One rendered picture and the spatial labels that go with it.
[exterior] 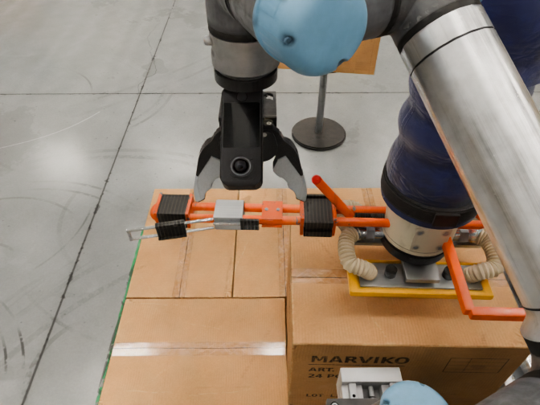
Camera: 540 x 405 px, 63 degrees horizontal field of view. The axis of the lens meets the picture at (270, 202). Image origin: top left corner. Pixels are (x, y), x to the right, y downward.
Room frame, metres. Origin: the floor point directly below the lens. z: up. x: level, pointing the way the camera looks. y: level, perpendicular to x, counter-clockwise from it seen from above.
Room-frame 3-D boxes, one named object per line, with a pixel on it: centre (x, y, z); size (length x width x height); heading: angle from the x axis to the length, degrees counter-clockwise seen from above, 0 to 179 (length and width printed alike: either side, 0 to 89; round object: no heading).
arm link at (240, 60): (0.45, 0.03, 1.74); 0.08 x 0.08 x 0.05
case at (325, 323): (0.71, -0.36, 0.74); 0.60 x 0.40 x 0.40; 89
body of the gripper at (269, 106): (0.46, 0.03, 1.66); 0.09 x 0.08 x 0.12; 0
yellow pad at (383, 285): (0.63, -0.36, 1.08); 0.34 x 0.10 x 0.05; 88
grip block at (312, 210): (0.73, -0.12, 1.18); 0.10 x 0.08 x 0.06; 178
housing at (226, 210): (0.74, 0.10, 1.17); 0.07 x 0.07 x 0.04; 88
